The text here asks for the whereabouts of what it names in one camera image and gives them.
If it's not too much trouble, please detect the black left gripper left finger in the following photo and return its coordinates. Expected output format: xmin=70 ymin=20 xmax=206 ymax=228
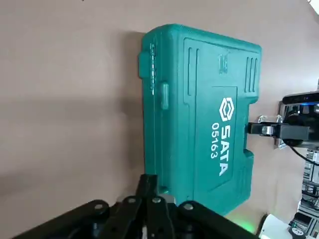
xmin=14 ymin=173 xmax=151 ymax=239

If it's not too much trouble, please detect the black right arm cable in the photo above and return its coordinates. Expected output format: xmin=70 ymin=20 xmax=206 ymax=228
xmin=290 ymin=145 xmax=316 ymax=164

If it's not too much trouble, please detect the green plastic toolbox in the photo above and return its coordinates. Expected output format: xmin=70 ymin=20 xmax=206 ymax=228
xmin=137 ymin=23 xmax=263 ymax=217

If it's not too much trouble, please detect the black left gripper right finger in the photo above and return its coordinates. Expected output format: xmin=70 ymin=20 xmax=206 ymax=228
xmin=144 ymin=174 xmax=260 ymax=239

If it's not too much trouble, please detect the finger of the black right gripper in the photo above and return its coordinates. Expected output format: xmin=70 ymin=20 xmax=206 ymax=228
xmin=245 ymin=121 xmax=282 ymax=137

